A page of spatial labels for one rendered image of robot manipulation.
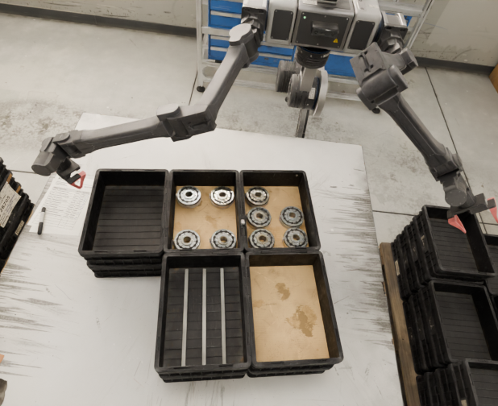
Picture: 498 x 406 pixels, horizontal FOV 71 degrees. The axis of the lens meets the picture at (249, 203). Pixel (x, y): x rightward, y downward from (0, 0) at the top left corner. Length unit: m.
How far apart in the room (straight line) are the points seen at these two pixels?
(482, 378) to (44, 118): 3.35
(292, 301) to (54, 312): 0.91
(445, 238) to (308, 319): 1.13
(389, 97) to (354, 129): 2.34
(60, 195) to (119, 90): 1.81
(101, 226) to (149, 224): 0.19
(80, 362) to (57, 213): 0.67
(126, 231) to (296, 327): 0.77
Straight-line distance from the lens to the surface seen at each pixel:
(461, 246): 2.29
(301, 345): 1.35
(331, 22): 1.43
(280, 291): 1.39
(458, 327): 2.19
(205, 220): 1.51
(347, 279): 1.64
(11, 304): 1.68
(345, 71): 3.32
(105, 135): 1.17
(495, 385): 2.06
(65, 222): 1.77
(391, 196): 2.97
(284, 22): 1.42
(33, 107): 3.53
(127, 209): 1.58
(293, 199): 1.62
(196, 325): 1.33
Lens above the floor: 2.11
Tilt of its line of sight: 55 degrees down
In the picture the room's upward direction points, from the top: 9 degrees clockwise
